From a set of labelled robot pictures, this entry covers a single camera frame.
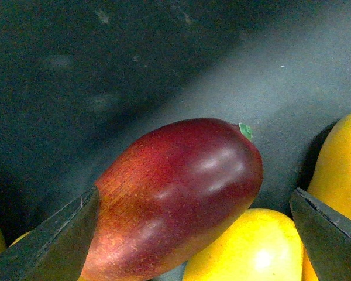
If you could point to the yellow mango bottom centre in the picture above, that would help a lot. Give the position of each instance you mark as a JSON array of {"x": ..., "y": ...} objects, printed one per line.
[{"x": 262, "y": 244}]

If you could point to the yellow mango right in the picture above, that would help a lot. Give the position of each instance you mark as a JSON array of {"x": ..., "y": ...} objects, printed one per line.
[{"x": 331, "y": 181}]

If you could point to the red mango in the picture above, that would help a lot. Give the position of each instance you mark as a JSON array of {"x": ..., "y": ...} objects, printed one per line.
[{"x": 169, "y": 195}]

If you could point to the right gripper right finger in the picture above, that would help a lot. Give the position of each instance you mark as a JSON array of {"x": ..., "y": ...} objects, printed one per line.
[{"x": 326, "y": 235}]

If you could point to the yellow mango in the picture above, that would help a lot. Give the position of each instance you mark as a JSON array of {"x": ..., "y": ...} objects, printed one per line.
[
  {"x": 331, "y": 181},
  {"x": 262, "y": 244}
]

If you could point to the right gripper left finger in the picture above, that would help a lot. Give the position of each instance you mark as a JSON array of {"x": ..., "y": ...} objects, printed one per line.
[{"x": 57, "y": 248}]

